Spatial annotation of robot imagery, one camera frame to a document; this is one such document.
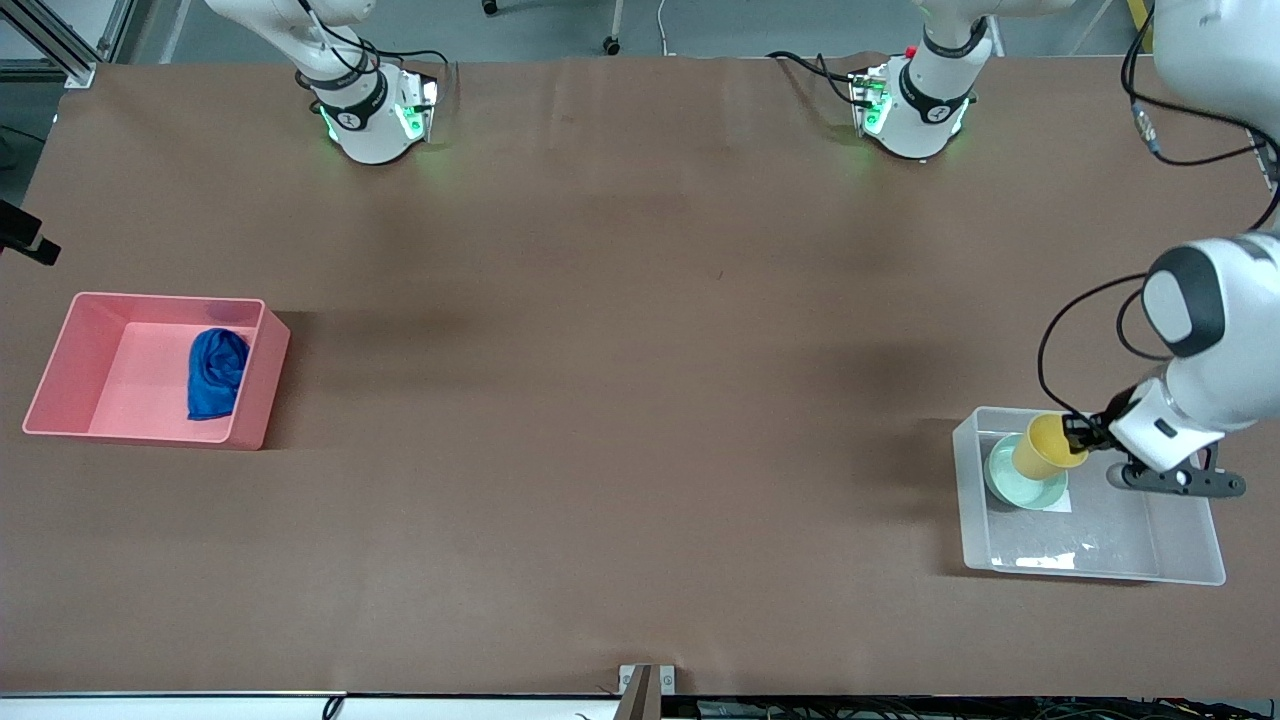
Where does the yellow cup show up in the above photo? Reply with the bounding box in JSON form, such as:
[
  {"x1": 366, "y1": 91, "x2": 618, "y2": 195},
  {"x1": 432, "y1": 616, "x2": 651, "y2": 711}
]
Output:
[{"x1": 1011, "y1": 412, "x2": 1090, "y2": 481}]

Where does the mint green bowl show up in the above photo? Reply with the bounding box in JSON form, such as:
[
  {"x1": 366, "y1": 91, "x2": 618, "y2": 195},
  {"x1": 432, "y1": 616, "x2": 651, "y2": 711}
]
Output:
[{"x1": 984, "y1": 433, "x2": 1069, "y2": 511}]

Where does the blue cloth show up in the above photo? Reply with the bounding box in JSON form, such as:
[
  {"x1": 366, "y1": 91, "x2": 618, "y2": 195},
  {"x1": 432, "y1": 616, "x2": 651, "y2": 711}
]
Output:
[{"x1": 187, "y1": 328, "x2": 252, "y2": 422}]

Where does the clear plastic bin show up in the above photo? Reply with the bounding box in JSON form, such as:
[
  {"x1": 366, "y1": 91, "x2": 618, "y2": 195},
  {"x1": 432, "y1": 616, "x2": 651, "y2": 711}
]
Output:
[{"x1": 952, "y1": 406, "x2": 1227, "y2": 587}]

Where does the pink plastic bin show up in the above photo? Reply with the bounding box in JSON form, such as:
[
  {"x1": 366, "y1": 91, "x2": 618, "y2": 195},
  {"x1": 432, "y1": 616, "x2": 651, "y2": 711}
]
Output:
[{"x1": 22, "y1": 292, "x2": 292, "y2": 451}]

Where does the brown table cover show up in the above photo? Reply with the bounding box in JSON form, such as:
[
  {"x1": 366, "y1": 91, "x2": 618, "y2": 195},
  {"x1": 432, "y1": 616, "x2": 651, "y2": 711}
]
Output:
[{"x1": 0, "y1": 55, "x2": 1280, "y2": 699}]

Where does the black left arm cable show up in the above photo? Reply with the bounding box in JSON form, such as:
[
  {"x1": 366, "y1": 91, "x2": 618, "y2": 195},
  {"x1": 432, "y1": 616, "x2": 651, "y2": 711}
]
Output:
[{"x1": 1037, "y1": 0, "x2": 1280, "y2": 423}]

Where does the aluminium frame profile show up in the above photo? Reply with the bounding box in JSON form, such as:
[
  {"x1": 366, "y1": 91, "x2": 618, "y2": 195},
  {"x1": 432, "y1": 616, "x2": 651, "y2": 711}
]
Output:
[{"x1": 0, "y1": 0, "x2": 136, "y2": 87}]

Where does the black left base cable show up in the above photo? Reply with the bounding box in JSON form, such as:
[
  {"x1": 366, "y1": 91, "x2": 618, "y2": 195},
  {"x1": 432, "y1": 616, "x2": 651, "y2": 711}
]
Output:
[{"x1": 767, "y1": 50, "x2": 873, "y2": 107}]

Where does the white table edge rail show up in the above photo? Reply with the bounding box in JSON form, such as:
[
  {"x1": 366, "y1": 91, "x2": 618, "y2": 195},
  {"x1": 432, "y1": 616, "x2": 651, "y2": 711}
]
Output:
[{"x1": 0, "y1": 690, "x2": 347, "y2": 720}]

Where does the metal table edge bracket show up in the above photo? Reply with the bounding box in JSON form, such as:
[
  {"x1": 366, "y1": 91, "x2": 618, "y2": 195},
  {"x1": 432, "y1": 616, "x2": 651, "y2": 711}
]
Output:
[{"x1": 618, "y1": 664, "x2": 677, "y2": 720}]

